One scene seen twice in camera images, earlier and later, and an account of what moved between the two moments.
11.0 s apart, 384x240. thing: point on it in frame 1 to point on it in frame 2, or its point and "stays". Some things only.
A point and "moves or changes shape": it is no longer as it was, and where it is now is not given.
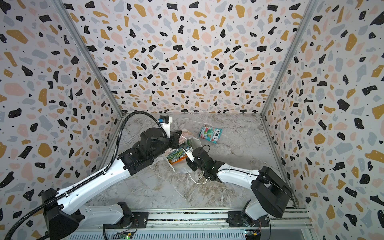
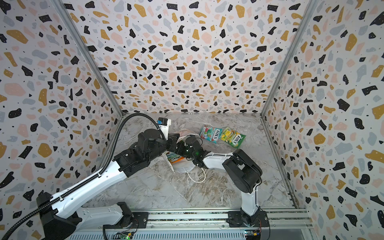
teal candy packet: x=210 y=133 stays
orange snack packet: x=179 y=160 stays
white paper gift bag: x=192 y=143 moves or changes shape
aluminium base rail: x=207 y=225 stays
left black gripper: x=175 y=138 stays
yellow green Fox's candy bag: x=176 y=154 moves or changes shape
